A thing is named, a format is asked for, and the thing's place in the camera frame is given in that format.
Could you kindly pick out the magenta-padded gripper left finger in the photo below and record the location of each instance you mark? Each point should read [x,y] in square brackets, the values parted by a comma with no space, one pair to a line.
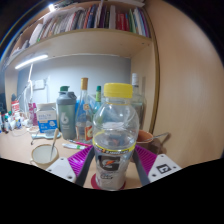
[78,161]

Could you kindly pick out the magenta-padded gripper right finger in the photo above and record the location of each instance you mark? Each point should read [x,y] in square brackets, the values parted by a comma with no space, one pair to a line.
[150,158]

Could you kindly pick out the clear yellow-capped drink bottle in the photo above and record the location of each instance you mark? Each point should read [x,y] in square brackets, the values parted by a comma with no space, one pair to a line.
[115,133]

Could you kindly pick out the white and green marker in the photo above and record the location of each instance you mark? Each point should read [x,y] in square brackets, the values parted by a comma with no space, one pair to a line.
[73,146]

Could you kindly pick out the brown mug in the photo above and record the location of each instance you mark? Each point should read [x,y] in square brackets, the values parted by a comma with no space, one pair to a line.
[148,141]

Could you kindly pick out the pink pen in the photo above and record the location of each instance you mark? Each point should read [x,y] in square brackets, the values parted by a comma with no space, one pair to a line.
[81,143]

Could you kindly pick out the flat round red coaster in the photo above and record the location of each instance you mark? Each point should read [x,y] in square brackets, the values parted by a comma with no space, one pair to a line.
[94,181]

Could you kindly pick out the cream cup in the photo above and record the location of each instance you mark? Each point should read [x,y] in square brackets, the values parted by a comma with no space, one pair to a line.
[43,155]

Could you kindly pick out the light blue case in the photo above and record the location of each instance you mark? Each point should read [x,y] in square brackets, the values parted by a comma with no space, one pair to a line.
[41,135]

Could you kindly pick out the clear gold-capped glass bottle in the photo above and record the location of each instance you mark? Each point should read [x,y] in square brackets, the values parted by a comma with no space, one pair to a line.
[84,116]

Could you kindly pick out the grey shaker bottle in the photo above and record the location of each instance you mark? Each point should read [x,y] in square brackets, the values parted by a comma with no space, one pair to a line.
[66,116]

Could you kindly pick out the blue and white carton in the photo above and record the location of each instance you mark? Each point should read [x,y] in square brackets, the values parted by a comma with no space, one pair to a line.
[46,119]

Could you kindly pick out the clear white-capped glass bottle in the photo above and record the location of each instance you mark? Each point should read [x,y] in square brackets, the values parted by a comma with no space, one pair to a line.
[138,100]

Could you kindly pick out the pink packet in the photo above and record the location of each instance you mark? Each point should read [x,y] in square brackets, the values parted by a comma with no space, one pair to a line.
[32,115]

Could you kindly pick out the teal green-capped bottle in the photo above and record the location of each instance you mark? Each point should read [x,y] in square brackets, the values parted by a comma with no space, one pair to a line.
[98,96]

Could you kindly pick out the green glass bottle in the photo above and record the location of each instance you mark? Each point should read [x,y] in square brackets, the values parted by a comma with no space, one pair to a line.
[64,88]

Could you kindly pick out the red and white container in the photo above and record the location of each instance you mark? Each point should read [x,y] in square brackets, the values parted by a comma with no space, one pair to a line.
[15,107]

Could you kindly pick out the white desk lamp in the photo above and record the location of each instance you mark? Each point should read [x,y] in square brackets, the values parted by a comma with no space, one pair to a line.
[30,61]

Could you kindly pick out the wooden shelf unit with books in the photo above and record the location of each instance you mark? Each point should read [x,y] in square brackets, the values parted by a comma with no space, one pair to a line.
[93,36]

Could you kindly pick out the ceiling light tube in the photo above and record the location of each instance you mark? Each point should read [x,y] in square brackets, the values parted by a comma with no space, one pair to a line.
[52,6]

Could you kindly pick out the white wall power outlet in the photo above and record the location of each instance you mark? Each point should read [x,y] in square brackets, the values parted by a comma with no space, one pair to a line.
[39,84]

